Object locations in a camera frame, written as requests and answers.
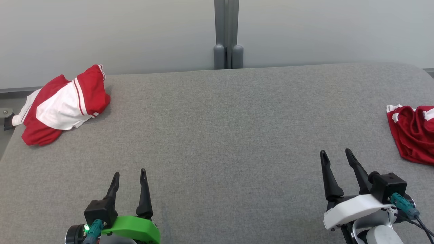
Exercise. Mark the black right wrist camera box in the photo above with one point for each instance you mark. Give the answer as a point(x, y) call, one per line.
point(388, 186)

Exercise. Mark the grey metal post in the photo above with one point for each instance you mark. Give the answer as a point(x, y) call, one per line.
point(225, 34)

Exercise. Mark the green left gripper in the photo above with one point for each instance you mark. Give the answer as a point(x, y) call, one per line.
point(135, 227)

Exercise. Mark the red and white t-shirt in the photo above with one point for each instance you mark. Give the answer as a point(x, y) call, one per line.
point(61, 105)

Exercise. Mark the red shorts with white stripe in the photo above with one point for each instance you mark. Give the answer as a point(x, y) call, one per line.
point(413, 135)

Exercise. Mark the grey leg with black caster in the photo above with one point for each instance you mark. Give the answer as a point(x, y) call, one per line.
point(8, 122)

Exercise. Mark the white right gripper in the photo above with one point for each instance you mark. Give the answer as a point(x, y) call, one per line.
point(356, 208)

